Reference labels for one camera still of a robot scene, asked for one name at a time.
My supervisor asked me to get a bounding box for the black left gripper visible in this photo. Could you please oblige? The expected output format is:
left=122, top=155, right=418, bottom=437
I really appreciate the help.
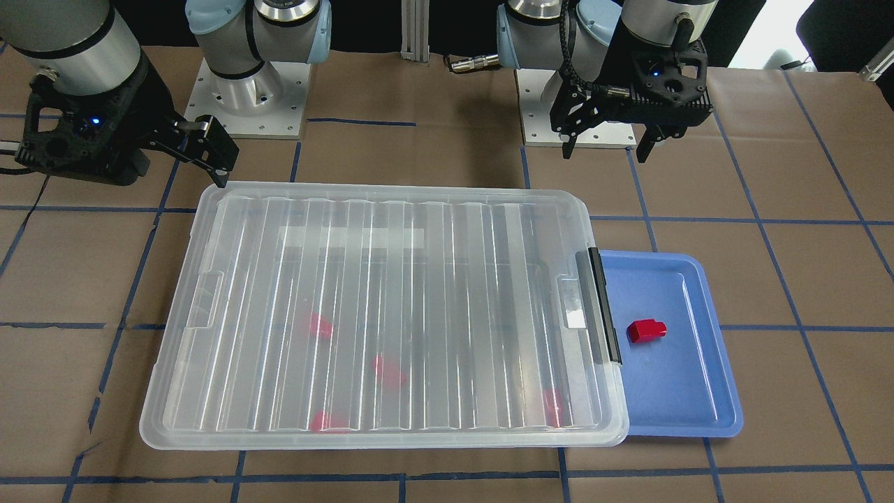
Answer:
left=550, top=35, right=713, bottom=163

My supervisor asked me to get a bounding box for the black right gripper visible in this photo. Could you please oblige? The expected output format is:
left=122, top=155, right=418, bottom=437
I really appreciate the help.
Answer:
left=14, top=53, right=240, bottom=189

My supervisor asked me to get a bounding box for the clear plastic box lid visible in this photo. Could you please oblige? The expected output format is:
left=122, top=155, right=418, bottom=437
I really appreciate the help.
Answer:
left=140, top=182, right=630, bottom=450

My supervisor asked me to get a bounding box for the red block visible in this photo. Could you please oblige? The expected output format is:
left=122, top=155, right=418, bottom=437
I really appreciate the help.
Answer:
left=542, top=388, right=564, bottom=428
left=309, top=409, right=352, bottom=433
left=305, top=312, right=333, bottom=340
left=626, top=319, right=668, bottom=344
left=372, top=354, right=408, bottom=391

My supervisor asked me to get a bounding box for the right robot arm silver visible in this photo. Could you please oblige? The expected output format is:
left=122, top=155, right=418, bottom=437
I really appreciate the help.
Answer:
left=2, top=1, right=332, bottom=188

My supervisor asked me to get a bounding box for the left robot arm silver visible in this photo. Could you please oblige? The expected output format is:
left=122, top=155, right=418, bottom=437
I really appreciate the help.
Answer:
left=497, top=1, right=716, bottom=162

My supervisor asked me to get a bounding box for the red block in box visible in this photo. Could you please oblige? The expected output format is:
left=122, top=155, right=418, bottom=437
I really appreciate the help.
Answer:
left=305, top=312, right=333, bottom=340
left=309, top=409, right=352, bottom=433
left=542, top=388, right=564, bottom=428
left=372, top=354, right=408, bottom=391

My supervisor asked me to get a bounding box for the blue plastic tray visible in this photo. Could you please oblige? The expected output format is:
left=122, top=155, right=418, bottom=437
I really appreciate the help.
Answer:
left=601, top=249, right=744, bottom=437

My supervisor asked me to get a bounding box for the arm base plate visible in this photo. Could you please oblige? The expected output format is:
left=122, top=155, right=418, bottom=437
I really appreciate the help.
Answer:
left=516, top=69, right=636, bottom=149
left=183, top=60, right=312, bottom=140

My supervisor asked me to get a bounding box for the black box latch handle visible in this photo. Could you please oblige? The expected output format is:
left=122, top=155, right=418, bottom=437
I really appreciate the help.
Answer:
left=587, top=247, right=622, bottom=364

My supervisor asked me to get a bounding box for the aluminium frame post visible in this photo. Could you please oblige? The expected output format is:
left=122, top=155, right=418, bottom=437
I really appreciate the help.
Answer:
left=400, top=0, right=430, bottom=66

